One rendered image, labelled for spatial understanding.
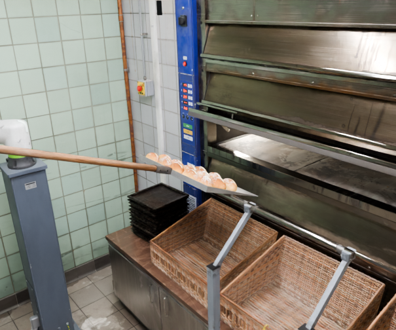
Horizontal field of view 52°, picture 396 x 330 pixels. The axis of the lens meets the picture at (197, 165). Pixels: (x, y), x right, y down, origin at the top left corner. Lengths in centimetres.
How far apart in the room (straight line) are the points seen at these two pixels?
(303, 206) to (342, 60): 74
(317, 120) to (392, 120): 33
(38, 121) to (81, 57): 52
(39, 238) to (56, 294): 42
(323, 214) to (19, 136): 158
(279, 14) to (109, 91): 151
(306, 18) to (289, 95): 35
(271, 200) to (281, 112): 49
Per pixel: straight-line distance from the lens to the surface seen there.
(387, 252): 195
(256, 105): 213
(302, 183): 207
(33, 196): 242
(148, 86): 284
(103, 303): 319
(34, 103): 289
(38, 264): 261
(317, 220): 209
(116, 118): 316
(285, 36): 201
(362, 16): 179
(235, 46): 220
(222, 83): 233
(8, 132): 233
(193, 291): 221
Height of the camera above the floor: 201
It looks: 22 degrees down
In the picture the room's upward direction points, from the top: 2 degrees counter-clockwise
